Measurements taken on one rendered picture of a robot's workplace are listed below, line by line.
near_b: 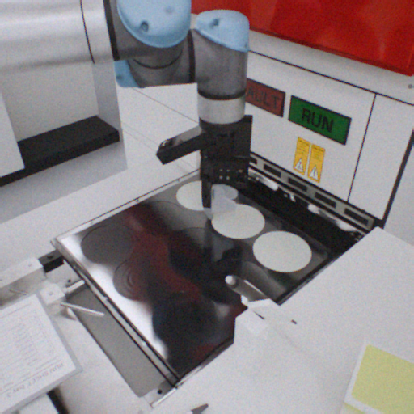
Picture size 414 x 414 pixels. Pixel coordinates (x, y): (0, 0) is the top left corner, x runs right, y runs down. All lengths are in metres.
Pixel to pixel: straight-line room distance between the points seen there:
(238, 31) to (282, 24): 0.09
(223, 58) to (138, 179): 0.52
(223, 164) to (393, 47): 0.29
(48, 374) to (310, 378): 0.30
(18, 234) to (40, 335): 0.43
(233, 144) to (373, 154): 0.22
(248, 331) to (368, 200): 0.36
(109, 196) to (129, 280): 0.36
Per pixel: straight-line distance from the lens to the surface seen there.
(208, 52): 0.59
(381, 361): 0.47
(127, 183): 1.04
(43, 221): 0.97
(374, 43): 0.58
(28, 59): 0.48
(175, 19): 0.45
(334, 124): 0.70
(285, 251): 0.74
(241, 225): 0.78
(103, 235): 0.78
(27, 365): 0.55
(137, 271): 0.70
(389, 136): 0.66
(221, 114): 0.63
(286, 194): 0.81
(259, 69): 0.77
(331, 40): 0.61
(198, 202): 0.83
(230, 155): 0.69
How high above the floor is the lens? 1.41
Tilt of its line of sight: 38 degrees down
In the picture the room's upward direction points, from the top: straight up
